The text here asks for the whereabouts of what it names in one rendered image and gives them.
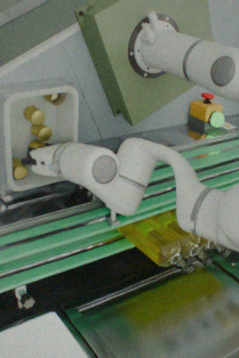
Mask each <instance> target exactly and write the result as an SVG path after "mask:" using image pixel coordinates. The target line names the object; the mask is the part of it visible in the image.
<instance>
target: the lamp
mask: <svg viewBox="0 0 239 358"><path fill-rule="evenodd" d="M224 120H225V118H224V116H223V114H222V113H219V112H218V111H213V112H212V113H211V114H210V116H209V124H210V125H213V126H216V127H221V126H222V124H223V122H224Z"/></svg>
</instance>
